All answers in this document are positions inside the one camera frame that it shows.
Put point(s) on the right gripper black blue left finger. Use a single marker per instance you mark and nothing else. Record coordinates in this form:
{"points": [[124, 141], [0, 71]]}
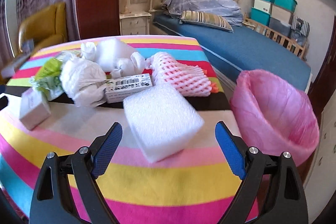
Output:
{"points": [[53, 201]]}

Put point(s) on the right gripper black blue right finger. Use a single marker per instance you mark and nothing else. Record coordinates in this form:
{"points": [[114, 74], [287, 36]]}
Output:
{"points": [[285, 201]]}

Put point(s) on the white foam block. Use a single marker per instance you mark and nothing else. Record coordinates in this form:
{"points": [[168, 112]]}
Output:
{"points": [[162, 121]]}

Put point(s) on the pink foam fruit net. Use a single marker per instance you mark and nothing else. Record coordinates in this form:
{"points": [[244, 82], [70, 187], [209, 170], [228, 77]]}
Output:
{"points": [[190, 81]]}

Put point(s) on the white foam sheet roll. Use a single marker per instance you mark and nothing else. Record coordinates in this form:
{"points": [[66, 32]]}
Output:
{"points": [[115, 57]]}

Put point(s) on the pink bag trash bin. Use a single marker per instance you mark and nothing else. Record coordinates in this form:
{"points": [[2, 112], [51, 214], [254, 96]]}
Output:
{"points": [[274, 116]]}

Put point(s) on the small pale pink box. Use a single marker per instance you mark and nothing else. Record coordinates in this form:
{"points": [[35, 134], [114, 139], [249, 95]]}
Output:
{"points": [[34, 108]]}

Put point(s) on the green white plastic wrapper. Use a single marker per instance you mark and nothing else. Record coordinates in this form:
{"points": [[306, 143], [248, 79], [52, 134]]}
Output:
{"points": [[47, 79]]}

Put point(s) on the crumpled white paper wad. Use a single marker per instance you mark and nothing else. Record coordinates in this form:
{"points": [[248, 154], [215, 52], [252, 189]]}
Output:
{"points": [[84, 82]]}

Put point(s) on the white barcode carton box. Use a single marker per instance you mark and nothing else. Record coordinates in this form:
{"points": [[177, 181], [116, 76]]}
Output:
{"points": [[118, 89]]}

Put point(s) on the blue mattress bed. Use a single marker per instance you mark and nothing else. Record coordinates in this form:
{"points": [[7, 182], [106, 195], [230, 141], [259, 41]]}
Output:
{"points": [[240, 50]]}

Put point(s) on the box on side table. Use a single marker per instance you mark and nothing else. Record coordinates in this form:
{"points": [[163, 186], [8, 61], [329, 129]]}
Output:
{"points": [[10, 69]]}

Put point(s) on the grey clear storage bin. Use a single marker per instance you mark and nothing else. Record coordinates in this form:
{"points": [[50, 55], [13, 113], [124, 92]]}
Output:
{"points": [[280, 27]]}

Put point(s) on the yellow leather armchair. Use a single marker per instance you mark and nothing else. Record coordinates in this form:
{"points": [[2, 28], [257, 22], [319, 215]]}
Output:
{"points": [[47, 27]]}

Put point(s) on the black white checked bag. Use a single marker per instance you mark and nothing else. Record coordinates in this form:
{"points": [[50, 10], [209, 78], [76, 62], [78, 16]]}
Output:
{"points": [[301, 26]]}

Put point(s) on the teal storage bin lower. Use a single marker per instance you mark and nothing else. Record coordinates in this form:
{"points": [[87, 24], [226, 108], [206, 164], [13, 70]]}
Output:
{"points": [[260, 16]]}

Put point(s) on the white storage box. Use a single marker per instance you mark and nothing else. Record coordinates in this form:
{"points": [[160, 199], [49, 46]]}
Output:
{"points": [[262, 5]]}

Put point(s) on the cream nightstand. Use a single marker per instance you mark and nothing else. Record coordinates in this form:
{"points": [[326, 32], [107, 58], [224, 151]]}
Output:
{"points": [[135, 23]]}

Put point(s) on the teal storage bin top right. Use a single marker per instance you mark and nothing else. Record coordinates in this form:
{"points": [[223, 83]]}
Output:
{"points": [[289, 5]]}

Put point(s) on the striped yellow pillow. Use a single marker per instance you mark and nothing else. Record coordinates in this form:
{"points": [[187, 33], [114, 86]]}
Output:
{"points": [[205, 19]]}

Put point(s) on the grey striped duvet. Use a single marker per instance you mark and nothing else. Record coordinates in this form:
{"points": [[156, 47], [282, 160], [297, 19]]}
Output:
{"points": [[228, 9]]}

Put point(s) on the wooden crib rail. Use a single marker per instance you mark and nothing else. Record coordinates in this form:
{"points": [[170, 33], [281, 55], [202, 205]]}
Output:
{"points": [[288, 43]]}

